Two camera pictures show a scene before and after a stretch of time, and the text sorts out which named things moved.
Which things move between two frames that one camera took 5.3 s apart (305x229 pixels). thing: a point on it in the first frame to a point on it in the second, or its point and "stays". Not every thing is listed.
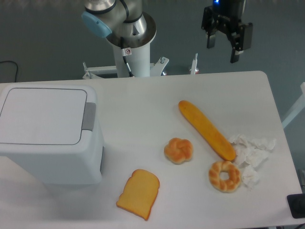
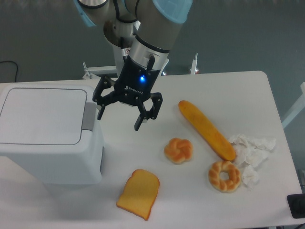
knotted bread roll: [178, 150] stays
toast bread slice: [139, 193] stays
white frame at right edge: [299, 108] stays
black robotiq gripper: [226, 15] to [135, 83]
